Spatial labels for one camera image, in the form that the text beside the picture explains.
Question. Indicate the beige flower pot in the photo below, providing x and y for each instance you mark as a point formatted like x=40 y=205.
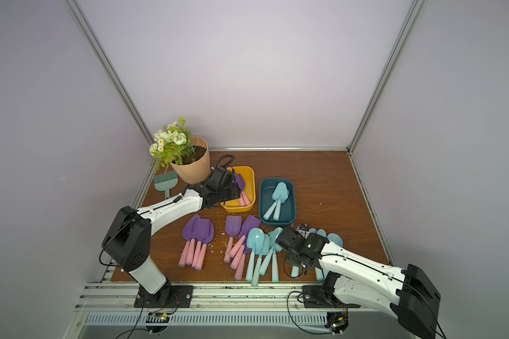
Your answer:
x=199 y=170

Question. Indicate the aluminium front rail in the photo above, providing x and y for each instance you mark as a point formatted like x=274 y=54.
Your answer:
x=207 y=296

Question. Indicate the teal round shovel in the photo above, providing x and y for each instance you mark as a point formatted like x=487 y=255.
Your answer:
x=270 y=211

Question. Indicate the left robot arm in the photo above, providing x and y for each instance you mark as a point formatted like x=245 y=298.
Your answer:
x=128 y=239

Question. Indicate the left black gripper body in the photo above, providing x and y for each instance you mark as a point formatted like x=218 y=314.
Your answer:
x=231 y=192

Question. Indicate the purple pointed shovel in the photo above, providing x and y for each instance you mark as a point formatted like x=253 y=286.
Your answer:
x=241 y=201

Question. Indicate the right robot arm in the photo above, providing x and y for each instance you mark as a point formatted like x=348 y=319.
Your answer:
x=407 y=294

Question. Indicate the dark teal storage box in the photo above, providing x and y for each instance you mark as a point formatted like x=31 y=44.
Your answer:
x=288 y=208

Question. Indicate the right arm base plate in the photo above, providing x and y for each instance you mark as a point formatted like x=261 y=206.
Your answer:
x=317 y=296

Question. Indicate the yellow storage box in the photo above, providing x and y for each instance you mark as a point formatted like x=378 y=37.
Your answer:
x=245 y=179

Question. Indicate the purple shovel far left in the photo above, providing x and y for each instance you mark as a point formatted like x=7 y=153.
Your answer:
x=188 y=237

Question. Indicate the artificial flower plant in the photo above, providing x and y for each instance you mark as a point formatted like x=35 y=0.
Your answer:
x=173 y=145

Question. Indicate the circuit board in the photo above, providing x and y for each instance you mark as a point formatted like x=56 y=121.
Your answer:
x=157 y=322
x=337 y=322

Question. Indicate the green small brush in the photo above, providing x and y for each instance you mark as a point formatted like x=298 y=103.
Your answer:
x=165 y=182

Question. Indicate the purple square shovel pink handle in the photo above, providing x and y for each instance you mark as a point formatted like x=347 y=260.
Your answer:
x=242 y=185

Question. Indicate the right circuit board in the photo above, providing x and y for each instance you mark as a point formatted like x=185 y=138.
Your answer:
x=337 y=322

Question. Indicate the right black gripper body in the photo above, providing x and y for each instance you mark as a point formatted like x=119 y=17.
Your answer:
x=286 y=238

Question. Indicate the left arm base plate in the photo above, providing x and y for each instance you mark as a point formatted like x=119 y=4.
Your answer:
x=169 y=296

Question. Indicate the left circuit board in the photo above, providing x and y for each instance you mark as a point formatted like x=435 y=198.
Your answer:
x=157 y=322

